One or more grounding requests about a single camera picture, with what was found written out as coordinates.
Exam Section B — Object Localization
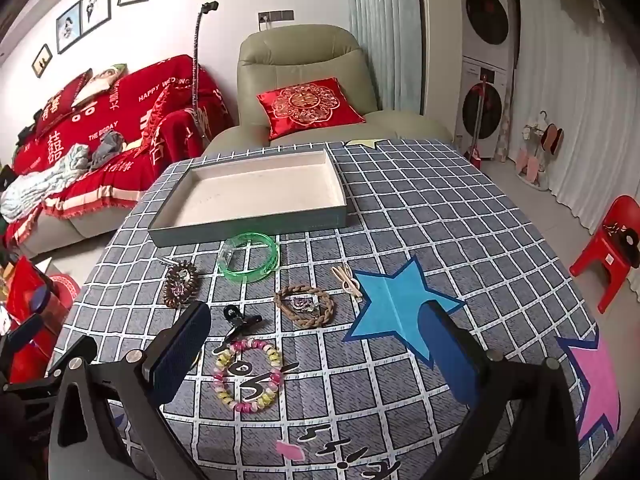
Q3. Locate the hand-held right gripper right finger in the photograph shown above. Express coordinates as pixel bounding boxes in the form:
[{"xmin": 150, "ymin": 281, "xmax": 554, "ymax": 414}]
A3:
[{"xmin": 419, "ymin": 301, "xmax": 581, "ymax": 480}]

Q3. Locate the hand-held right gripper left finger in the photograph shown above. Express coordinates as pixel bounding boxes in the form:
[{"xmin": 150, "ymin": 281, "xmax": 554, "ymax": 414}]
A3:
[{"xmin": 46, "ymin": 301, "xmax": 213, "ymax": 480}]

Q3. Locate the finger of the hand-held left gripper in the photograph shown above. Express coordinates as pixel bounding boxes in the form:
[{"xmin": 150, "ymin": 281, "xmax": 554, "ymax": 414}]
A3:
[
  {"xmin": 0, "ymin": 316, "xmax": 98, "ymax": 396},
  {"xmin": 25, "ymin": 291, "xmax": 56, "ymax": 318}
]

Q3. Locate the brown bead bracelet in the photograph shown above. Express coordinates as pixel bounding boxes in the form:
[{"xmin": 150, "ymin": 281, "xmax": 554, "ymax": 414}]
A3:
[{"xmin": 159, "ymin": 257, "xmax": 201, "ymax": 308}]

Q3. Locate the pink and yellow bead bracelet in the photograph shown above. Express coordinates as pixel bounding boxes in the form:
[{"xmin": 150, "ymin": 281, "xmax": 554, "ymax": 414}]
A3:
[{"xmin": 212, "ymin": 338, "xmax": 283, "ymax": 415}]

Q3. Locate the braided brown cord bracelet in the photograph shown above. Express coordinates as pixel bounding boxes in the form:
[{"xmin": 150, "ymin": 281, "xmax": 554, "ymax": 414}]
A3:
[{"xmin": 273, "ymin": 284, "xmax": 334, "ymax": 331}]

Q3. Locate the grey tray with white inside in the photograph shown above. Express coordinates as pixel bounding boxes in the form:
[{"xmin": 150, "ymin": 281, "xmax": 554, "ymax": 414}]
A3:
[{"xmin": 146, "ymin": 147, "xmax": 349, "ymax": 248}]

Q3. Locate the red gift bag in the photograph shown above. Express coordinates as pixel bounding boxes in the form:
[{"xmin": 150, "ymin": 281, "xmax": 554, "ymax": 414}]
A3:
[{"xmin": 0, "ymin": 255, "xmax": 81, "ymax": 386}]

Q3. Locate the black hair clip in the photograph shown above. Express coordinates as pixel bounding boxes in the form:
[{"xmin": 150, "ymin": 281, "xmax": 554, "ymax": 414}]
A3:
[{"xmin": 212, "ymin": 304, "xmax": 263, "ymax": 356}]

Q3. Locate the light grey sofa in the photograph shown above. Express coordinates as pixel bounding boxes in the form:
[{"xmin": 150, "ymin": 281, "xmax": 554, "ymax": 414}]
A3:
[{"xmin": 20, "ymin": 200, "xmax": 151, "ymax": 258}]

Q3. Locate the light blue knitted blanket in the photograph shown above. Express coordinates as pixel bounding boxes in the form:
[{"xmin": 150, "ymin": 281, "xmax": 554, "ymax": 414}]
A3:
[{"xmin": 0, "ymin": 144, "xmax": 91, "ymax": 221}]

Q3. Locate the beige hair clip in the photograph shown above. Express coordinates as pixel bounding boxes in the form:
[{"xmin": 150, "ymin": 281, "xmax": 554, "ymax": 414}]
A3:
[{"xmin": 331, "ymin": 263, "xmax": 366, "ymax": 303}]

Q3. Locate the green translucent bangle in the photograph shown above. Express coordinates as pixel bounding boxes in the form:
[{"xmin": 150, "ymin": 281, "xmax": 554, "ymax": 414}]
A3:
[{"xmin": 216, "ymin": 232, "xmax": 281, "ymax": 283}]

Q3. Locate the grey checked tablecloth with stars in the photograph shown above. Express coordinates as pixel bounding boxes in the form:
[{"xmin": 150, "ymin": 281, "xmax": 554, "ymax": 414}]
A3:
[{"xmin": 47, "ymin": 135, "xmax": 623, "ymax": 480}]

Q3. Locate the grey crumpled garment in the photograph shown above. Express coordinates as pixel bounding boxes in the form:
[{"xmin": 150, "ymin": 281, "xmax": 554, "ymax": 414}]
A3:
[{"xmin": 92, "ymin": 130, "xmax": 126, "ymax": 171}]

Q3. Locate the red plastic stool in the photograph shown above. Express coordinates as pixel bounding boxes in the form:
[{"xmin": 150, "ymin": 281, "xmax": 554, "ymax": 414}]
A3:
[{"xmin": 569, "ymin": 195, "xmax": 640, "ymax": 315}]

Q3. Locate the red pillow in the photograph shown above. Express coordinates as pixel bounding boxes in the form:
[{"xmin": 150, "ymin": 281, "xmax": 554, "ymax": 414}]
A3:
[{"xmin": 37, "ymin": 67, "xmax": 93, "ymax": 136}]

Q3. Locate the white rack with slippers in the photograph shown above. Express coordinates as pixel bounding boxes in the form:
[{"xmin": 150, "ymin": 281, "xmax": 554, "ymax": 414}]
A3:
[{"xmin": 515, "ymin": 110, "xmax": 566, "ymax": 191}]

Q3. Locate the white and green pillow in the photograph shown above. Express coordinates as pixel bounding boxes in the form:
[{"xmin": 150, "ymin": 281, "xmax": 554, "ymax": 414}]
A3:
[{"xmin": 72, "ymin": 63, "xmax": 128, "ymax": 108}]

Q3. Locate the red covered sofa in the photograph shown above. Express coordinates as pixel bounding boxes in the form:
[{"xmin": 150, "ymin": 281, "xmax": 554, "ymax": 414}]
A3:
[{"xmin": 10, "ymin": 55, "xmax": 236, "ymax": 221}]

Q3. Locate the small framed photo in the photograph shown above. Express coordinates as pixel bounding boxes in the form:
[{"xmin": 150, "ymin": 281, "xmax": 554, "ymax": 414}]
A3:
[{"xmin": 31, "ymin": 43, "xmax": 53, "ymax": 77}]

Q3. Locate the white washing machine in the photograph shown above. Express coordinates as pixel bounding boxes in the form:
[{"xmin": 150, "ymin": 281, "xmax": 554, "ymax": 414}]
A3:
[{"xmin": 456, "ymin": 57, "xmax": 516, "ymax": 161}]

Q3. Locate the red broom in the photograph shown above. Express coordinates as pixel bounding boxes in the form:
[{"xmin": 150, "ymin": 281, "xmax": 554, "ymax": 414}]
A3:
[{"xmin": 470, "ymin": 72, "xmax": 493, "ymax": 168}]

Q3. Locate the red embroidered cushion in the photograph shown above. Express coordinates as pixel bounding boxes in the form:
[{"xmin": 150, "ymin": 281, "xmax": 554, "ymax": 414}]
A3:
[{"xmin": 256, "ymin": 77, "xmax": 367, "ymax": 142}]

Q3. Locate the white curtain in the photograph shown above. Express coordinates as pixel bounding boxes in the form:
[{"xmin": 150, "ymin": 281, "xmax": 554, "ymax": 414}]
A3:
[{"xmin": 515, "ymin": 0, "xmax": 640, "ymax": 241}]

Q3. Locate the large framed photo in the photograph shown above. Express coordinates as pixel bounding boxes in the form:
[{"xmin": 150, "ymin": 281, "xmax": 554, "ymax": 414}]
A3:
[
  {"xmin": 56, "ymin": 2, "xmax": 82, "ymax": 55},
  {"xmin": 80, "ymin": 0, "xmax": 112, "ymax": 28}
]

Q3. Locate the gooseneck phone holder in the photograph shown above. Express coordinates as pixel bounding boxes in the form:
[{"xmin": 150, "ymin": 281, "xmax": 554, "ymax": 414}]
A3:
[{"xmin": 190, "ymin": 1, "xmax": 220, "ymax": 141}]

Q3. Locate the pale green armchair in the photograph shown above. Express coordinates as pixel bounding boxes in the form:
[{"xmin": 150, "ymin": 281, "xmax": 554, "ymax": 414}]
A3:
[{"xmin": 202, "ymin": 24, "xmax": 453, "ymax": 156}]

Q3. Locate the pale green curtain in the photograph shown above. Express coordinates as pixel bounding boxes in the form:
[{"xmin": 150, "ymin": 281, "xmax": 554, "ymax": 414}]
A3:
[{"xmin": 345, "ymin": 0, "xmax": 423, "ymax": 111}]

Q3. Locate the white tumble dryer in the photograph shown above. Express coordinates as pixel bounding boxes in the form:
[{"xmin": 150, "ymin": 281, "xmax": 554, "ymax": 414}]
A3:
[{"xmin": 462, "ymin": 0, "xmax": 518, "ymax": 63}]

